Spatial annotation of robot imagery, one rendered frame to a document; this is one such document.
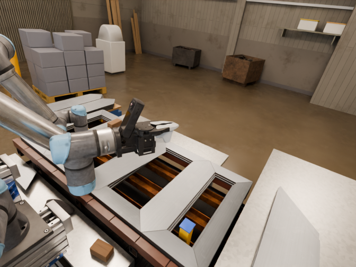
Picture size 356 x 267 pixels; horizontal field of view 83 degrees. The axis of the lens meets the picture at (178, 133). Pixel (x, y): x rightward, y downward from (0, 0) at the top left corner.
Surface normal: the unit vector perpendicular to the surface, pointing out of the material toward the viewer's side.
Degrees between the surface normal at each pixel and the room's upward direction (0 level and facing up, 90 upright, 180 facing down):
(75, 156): 91
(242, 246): 0
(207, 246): 0
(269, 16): 90
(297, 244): 0
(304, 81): 90
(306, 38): 90
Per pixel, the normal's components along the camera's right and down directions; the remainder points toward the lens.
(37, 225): 0.11, -0.86
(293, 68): -0.57, 0.36
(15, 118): 0.71, 0.22
